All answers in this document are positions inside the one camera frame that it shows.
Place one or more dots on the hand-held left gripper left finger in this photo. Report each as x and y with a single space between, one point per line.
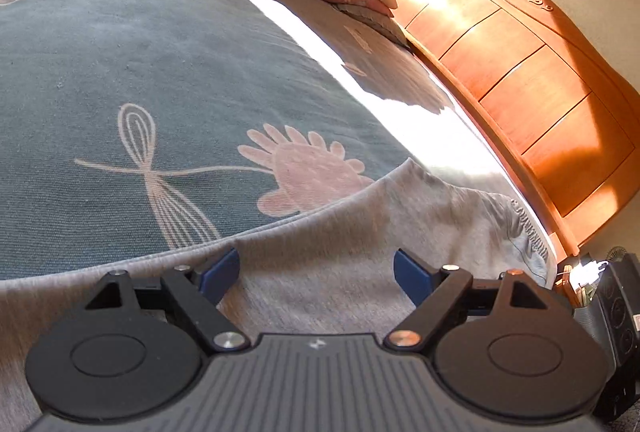
220 272

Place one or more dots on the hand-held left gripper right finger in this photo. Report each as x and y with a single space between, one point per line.
412 274

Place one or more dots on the grey sweatpants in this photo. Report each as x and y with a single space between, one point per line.
325 237

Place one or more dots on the wooden headboard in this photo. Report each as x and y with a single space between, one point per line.
525 86

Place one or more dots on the flat blue pillow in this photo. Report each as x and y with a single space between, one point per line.
375 21

